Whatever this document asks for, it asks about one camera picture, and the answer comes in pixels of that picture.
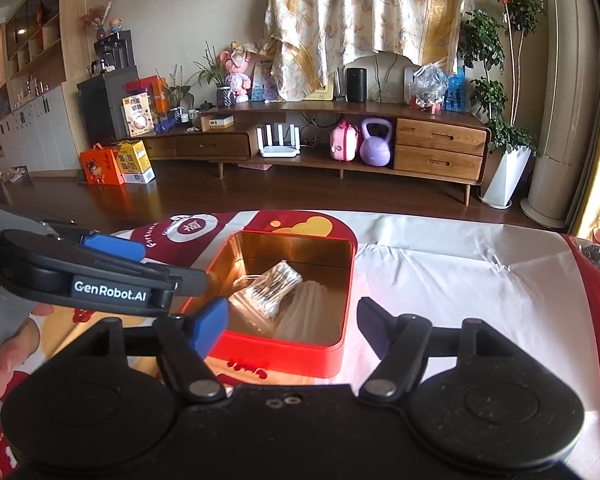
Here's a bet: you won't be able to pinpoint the black cabinet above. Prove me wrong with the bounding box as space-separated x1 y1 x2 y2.
76 72 153 143

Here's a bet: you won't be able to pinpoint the green tree in white pot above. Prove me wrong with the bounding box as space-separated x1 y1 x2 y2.
457 0 546 209

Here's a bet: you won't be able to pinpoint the clear plastic packet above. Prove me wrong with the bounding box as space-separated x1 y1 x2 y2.
228 259 302 338

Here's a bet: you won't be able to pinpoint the floral cloth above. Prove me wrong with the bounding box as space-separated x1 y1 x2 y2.
264 0 478 102

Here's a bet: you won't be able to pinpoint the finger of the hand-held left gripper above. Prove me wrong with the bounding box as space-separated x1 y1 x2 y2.
100 258 212 297
82 232 147 264

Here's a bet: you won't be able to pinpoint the wooden cabinet drawer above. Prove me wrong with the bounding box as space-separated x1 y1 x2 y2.
396 119 487 156
396 145 483 178

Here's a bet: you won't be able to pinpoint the pink plush doll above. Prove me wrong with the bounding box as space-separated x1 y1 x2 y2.
219 40 253 103

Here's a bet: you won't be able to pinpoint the wooden wall shelf unit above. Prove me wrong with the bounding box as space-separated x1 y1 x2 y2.
2 0 68 81

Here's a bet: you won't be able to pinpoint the small white box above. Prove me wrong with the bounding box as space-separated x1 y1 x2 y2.
200 113 235 132

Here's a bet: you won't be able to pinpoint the pink toy case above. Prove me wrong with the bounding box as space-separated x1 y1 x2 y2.
330 120 363 162

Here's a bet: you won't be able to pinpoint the red tin box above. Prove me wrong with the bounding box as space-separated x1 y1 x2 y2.
172 230 358 378

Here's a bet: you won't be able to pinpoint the black drinks machine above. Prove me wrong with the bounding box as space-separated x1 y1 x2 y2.
92 30 133 73

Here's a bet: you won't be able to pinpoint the yellow carton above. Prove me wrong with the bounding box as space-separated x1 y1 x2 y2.
116 140 157 184

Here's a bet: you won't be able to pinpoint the blue box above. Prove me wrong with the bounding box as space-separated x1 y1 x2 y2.
444 66 468 112

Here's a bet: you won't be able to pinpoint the brown and white snack box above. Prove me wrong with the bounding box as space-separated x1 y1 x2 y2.
121 92 157 138

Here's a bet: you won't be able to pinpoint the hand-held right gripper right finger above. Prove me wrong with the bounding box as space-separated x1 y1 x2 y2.
356 296 498 403

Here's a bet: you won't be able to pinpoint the white floor cabinets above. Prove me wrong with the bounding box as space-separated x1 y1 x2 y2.
0 85 81 173

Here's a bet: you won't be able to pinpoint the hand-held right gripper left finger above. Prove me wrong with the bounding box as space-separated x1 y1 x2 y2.
94 297 231 403

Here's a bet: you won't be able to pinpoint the white router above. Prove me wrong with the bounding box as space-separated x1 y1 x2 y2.
257 124 302 159

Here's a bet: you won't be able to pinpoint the small potted plant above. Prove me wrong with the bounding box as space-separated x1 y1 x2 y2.
157 65 193 121

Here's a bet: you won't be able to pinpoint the framed cartoon picture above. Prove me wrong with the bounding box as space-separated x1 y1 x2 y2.
250 57 276 102

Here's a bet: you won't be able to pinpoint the orange cartoon gift box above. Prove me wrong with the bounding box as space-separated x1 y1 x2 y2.
79 144 127 186

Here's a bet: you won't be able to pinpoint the purple kettlebell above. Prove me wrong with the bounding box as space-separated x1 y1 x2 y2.
359 117 395 167

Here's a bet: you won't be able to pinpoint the wide dark wooden drawer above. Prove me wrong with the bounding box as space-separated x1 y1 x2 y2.
172 134 251 160

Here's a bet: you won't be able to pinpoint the person's left hand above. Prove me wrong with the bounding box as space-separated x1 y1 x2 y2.
0 302 56 402

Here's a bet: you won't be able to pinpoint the black speaker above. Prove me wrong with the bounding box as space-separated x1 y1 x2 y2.
346 66 368 102

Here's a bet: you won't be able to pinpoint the vase with dried flowers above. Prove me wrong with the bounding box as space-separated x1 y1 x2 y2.
77 5 112 41

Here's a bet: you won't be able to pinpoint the dark grey bundle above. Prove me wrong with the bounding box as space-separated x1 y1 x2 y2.
577 227 600 281

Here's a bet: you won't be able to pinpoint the white and red printed tablecloth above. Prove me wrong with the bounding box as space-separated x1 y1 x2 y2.
0 210 600 480

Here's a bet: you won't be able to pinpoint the orchid plant in striped pot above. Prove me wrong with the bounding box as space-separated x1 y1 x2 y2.
190 42 236 108

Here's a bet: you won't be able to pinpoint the white floor air conditioner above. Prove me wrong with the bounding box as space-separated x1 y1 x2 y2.
520 0 600 233

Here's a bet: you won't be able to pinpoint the wooden TV cabinet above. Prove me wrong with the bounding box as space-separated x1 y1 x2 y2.
140 100 492 206

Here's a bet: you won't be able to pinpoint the clear plastic bag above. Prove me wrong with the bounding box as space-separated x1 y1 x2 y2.
409 62 451 113

